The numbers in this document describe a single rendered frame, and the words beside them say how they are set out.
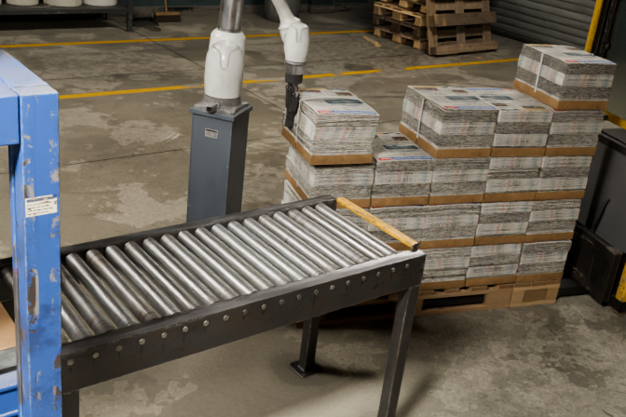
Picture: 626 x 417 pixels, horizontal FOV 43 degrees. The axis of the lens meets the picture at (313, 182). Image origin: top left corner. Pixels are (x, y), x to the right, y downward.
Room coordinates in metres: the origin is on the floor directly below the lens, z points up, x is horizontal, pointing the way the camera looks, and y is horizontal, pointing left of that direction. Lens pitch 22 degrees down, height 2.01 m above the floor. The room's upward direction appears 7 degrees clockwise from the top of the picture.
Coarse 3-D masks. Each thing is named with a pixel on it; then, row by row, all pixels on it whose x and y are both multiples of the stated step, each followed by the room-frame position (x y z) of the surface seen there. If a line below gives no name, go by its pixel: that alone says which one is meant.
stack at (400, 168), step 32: (288, 160) 3.44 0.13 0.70; (384, 160) 3.25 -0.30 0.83; (416, 160) 3.31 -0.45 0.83; (448, 160) 3.37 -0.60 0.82; (480, 160) 3.44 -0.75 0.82; (512, 160) 3.50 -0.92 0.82; (288, 192) 3.41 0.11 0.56; (320, 192) 3.14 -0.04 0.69; (352, 192) 3.20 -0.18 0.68; (384, 192) 3.26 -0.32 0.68; (416, 192) 3.32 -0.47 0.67; (448, 192) 3.38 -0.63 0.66; (480, 192) 3.45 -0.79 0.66; (512, 192) 3.51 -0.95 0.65; (416, 224) 3.32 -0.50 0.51; (448, 224) 3.38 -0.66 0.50; (480, 224) 3.45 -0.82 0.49; (512, 224) 3.52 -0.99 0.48; (448, 256) 3.40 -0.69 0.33; (480, 256) 3.47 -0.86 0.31; (512, 256) 3.54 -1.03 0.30; (480, 288) 3.48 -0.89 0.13; (512, 288) 3.55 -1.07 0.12; (320, 320) 3.17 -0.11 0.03; (352, 320) 3.23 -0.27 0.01
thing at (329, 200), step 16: (256, 208) 2.65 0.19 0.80; (272, 208) 2.66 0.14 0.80; (288, 208) 2.68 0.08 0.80; (176, 224) 2.44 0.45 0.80; (192, 224) 2.45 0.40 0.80; (208, 224) 2.47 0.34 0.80; (224, 224) 2.50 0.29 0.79; (96, 240) 2.25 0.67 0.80; (112, 240) 2.27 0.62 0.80; (128, 240) 2.28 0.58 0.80; (64, 256) 2.14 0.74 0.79; (80, 256) 2.17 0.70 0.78; (0, 288) 2.02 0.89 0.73
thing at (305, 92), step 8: (304, 88) 3.41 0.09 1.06; (312, 88) 3.43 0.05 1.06; (320, 88) 3.45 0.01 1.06; (328, 88) 3.47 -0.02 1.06; (336, 88) 3.49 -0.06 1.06; (304, 96) 3.30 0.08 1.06; (312, 96) 3.32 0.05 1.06; (320, 96) 3.33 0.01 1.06; (336, 96) 3.36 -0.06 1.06; (344, 96) 3.38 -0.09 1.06; (352, 96) 3.39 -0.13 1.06; (296, 112) 3.28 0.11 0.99; (288, 128) 3.34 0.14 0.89
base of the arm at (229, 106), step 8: (208, 96) 3.15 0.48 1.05; (200, 104) 3.14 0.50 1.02; (208, 104) 3.14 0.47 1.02; (216, 104) 3.12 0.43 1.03; (224, 104) 3.13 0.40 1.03; (232, 104) 3.15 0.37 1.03; (240, 104) 3.20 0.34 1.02; (248, 104) 3.25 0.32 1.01; (224, 112) 3.11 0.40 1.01; (232, 112) 3.10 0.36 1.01
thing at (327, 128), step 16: (304, 112) 3.20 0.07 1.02; (320, 112) 3.09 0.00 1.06; (336, 112) 3.12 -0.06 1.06; (352, 112) 3.15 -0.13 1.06; (368, 112) 3.19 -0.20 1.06; (304, 128) 3.18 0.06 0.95; (320, 128) 3.08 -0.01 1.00; (336, 128) 3.11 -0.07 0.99; (352, 128) 3.14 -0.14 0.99; (368, 128) 3.17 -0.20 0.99; (304, 144) 3.15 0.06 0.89; (320, 144) 3.09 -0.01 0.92; (336, 144) 3.12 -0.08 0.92; (352, 144) 3.15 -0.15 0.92; (368, 144) 3.18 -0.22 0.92
